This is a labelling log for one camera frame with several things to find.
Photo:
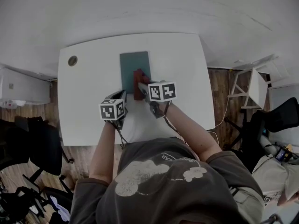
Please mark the beige fabric bag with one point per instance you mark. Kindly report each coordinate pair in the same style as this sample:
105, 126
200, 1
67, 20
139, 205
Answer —
271, 174

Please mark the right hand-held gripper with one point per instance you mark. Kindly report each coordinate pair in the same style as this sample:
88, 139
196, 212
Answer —
162, 91

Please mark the white wooden stool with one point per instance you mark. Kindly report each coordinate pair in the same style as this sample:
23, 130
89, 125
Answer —
258, 87

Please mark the person's left forearm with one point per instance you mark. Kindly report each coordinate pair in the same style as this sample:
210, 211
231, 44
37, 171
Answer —
102, 153

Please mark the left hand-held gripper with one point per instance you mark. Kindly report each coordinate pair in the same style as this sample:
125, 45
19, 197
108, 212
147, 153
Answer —
111, 111

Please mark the person's right forearm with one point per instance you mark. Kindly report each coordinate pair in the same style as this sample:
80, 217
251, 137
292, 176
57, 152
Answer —
191, 132

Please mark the blue handheld device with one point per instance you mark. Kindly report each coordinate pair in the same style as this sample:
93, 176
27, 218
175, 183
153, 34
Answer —
281, 154

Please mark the person's khaki trousers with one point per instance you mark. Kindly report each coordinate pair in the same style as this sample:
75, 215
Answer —
250, 204

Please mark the teal notebook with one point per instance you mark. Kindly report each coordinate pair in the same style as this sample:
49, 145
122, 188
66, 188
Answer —
130, 66

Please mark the black equipment pile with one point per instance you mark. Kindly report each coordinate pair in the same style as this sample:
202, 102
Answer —
28, 204

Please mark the person's dark printed shirt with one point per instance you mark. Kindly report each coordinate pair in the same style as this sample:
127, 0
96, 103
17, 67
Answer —
163, 185

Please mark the black mesh office chair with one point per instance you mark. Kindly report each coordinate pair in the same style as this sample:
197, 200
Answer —
280, 115

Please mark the white low cabinet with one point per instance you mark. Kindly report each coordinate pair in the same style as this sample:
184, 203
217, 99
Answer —
25, 87

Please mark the red cloth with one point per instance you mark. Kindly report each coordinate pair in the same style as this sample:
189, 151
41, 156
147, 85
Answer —
138, 78

